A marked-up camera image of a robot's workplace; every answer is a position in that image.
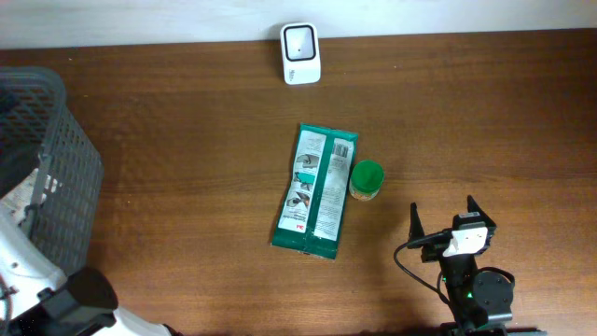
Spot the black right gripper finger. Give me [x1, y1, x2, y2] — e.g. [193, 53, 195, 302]
[466, 195, 496, 233]
[408, 203, 425, 249]

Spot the green wipes packet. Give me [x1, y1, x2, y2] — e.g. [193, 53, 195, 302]
[271, 123, 358, 259]

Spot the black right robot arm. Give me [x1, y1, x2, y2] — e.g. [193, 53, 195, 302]
[393, 196, 546, 335]

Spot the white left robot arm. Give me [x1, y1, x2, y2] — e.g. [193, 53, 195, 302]
[1, 208, 179, 336]

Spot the white barcode scanner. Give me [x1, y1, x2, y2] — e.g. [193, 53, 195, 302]
[280, 22, 322, 85]

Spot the green lid glass jar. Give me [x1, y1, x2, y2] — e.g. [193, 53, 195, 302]
[349, 161, 384, 202]

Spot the grey plastic mesh basket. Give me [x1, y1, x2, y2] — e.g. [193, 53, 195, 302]
[1, 67, 104, 275]

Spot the black camera cable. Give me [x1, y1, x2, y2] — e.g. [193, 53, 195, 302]
[393, 231, 456, 309]

